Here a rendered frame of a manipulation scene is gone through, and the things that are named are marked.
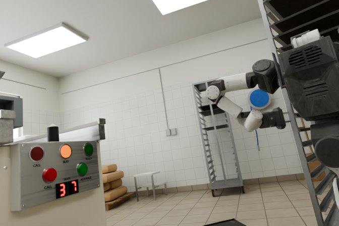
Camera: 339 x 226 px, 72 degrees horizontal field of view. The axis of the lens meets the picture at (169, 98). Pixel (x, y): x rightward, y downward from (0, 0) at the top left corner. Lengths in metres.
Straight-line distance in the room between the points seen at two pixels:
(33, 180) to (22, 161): 0.05
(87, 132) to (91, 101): 4.96
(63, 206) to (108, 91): 4.91
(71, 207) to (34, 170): 0.16
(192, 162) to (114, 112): 2.05
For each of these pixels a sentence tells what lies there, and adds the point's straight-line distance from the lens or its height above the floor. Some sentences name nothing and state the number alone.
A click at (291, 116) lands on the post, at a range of 1.63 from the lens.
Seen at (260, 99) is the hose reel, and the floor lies 1.43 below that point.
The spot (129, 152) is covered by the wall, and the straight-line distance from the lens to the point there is 5.14.
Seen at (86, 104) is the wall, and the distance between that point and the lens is 5.84.
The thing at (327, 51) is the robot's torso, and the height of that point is 1.05.
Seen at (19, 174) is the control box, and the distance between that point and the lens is 0.61.
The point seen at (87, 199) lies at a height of 0.67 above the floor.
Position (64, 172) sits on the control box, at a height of 0.76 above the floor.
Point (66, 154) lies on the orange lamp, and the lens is 0.68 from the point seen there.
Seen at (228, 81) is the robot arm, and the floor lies 1.09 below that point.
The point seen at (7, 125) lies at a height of 0.88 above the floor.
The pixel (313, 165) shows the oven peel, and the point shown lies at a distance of 4.36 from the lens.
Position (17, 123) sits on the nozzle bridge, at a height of 1.03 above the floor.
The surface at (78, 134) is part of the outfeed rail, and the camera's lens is 0.84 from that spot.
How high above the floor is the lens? 0.77
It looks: 13 degrees up
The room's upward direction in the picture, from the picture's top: 9 degrees counter-clockwise
